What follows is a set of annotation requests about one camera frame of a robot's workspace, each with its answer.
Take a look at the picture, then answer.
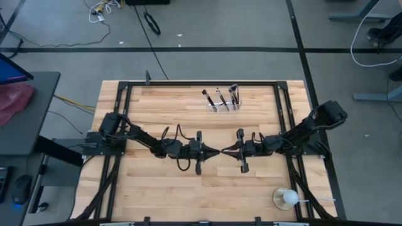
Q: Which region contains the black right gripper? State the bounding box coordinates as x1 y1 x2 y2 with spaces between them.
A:
221 128 263 174

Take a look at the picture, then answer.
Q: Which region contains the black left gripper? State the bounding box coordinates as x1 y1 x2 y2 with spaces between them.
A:
187 131 220 176

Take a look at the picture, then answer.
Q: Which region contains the dark-bristle thick makeup brush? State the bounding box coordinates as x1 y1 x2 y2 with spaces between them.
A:
202 89 218 113

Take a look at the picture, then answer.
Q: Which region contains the black makeup brush Solve print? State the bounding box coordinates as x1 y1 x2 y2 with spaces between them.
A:
215 87 230 112

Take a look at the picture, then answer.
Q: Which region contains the clear acrylic brush organizer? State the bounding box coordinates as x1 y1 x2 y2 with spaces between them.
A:
206 99 242 114

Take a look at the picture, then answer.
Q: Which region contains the gold-base white globe lamp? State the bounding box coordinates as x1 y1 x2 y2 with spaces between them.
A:
272 186 301 212

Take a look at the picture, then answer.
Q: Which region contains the blue-grey desk foot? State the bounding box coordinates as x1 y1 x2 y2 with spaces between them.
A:
352 83 402 103
329 0 392 23

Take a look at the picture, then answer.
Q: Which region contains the black equipment box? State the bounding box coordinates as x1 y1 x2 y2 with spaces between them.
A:
124 0 171 6

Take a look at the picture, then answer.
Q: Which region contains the person's shoe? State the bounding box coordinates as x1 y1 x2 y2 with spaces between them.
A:
389 66 402 82

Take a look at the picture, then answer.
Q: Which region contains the dark grey desk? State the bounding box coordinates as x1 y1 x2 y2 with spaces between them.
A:
0 71 85 226

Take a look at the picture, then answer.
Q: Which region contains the black computer mouse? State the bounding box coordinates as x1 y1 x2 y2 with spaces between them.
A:
11 174 33 207

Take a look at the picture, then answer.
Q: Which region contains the person's leg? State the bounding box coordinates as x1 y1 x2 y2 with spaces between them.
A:
367 12 402 48

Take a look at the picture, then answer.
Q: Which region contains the pink cloth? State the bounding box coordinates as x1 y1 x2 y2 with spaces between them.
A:
0 82 36 127

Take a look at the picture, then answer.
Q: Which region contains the black keyboard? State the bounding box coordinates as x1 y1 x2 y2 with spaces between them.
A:
0 166 14 204

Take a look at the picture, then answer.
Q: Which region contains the blue-screen desk monitor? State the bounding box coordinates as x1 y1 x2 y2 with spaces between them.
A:
0 51 35 85

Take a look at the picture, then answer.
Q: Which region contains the black aluminium table frame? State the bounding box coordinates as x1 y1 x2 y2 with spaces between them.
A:
71 80 339 226

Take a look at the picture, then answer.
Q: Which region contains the long black floor cable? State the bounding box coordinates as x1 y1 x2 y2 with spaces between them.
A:
133 4 170 80

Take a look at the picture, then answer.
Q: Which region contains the white lamp cable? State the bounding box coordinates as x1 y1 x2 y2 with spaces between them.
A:
296 196 337 203

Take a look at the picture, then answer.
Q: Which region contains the black strap loop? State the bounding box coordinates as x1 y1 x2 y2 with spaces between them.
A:
143 11 162 36

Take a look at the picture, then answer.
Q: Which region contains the yellow cable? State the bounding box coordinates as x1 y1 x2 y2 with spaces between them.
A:
53 94 97 112

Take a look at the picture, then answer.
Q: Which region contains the white floor cable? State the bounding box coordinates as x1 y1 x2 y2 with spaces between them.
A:
349 0 402 68

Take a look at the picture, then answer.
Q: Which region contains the thin black floor cable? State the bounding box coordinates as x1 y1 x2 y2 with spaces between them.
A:
0 21 112 48

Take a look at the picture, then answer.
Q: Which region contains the white cable bundle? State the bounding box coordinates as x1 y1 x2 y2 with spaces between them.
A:
88 0 122 24

